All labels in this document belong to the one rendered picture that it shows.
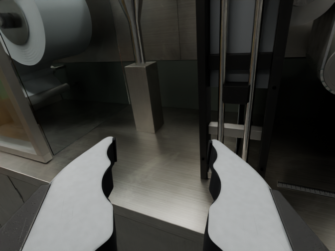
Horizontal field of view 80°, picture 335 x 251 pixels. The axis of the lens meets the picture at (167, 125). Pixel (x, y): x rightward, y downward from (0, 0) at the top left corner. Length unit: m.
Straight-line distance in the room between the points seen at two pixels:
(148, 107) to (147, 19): 0.41
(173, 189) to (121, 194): 0.14
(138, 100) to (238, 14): 0.48
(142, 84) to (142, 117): 0.14
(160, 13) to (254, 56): 0.61
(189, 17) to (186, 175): 0.63
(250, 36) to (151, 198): 0.44
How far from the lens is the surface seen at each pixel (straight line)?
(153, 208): 0.53
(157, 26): 0.99
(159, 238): 0.64
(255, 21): 0.43
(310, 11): 0.57
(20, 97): 0.76
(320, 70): 0.58
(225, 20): 0.44
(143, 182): 0.60
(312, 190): 0.63
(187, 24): 0.93
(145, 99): 0.77
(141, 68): 0.74
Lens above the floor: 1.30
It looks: 27 degrees down
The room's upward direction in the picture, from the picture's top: 6 degrees counter-clockwise
